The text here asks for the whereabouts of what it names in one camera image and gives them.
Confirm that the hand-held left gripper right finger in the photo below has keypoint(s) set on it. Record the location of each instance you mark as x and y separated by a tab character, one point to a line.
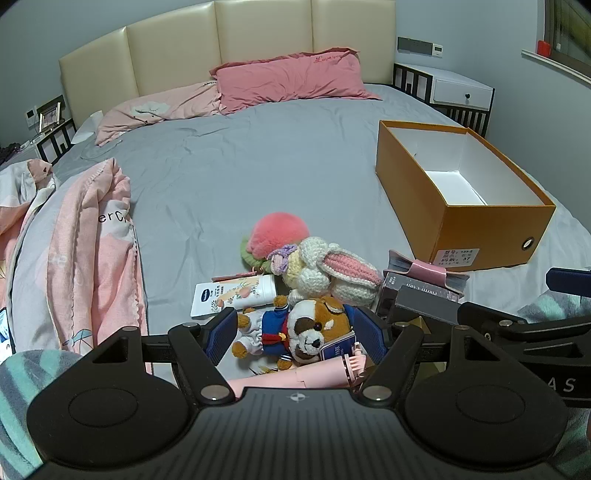
369	336

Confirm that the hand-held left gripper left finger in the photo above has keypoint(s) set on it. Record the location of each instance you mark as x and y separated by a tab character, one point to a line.
222	334

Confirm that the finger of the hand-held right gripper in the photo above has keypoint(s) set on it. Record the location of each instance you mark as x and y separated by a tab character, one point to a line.
531	337
570	279

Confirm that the small blue booklet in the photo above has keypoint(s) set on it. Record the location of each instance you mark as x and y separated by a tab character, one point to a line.
334	351

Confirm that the white lotion tube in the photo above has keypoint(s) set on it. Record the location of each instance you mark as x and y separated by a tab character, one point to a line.
231	295

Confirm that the gold box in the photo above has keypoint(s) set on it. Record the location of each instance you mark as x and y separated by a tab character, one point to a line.
419	324

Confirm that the dog plush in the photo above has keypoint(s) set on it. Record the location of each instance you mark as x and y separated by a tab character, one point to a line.
314	327

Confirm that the grey card box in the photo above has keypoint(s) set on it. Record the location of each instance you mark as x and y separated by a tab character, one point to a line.
425	302

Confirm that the crochet bunny plush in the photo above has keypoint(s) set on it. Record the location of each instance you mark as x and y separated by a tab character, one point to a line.
318	263

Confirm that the pink card holder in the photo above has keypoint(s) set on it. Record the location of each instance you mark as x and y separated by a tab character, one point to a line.
434	272

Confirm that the orange cardboard box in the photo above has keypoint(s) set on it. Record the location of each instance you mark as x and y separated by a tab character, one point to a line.
480	230

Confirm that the pink fuzzy peach plush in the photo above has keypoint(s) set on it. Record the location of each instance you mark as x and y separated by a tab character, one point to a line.
277	230

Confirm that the person's right forearm striped sleeve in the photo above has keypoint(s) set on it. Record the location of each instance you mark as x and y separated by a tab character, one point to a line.
549	310

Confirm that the person's left forearm striped sleeve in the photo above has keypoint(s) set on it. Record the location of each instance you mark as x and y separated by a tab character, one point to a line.
18	392

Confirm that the pink jacket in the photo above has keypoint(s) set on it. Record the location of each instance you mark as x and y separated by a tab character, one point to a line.
83	258

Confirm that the white nightstand with round knob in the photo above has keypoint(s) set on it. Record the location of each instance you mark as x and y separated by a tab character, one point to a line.
461	94

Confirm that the window sill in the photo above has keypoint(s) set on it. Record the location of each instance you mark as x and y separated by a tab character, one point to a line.
558	64

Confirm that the red container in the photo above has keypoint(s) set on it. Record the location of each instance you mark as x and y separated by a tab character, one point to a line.
543	48

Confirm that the light pink pillow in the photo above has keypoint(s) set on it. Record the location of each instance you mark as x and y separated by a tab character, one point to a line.
161	108

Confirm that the window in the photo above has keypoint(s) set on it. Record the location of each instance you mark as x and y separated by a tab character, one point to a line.
570	27

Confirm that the dark pink pillow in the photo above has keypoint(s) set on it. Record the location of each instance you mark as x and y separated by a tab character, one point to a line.
295	78

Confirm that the beige padded headboard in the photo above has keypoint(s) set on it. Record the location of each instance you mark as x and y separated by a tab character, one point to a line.
263	32

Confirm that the white nightstand with photo frame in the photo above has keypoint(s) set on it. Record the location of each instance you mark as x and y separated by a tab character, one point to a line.
55	141

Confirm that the white wall thermostat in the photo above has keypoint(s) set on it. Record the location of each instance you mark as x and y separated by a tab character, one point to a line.
437	49

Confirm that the silver photo frame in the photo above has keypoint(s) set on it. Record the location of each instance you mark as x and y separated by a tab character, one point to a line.
50	116

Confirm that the grey wall switch panel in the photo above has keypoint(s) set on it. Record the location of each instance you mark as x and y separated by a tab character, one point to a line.
413	45

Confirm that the white wall outlet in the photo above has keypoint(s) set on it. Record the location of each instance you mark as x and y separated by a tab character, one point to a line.
31	117

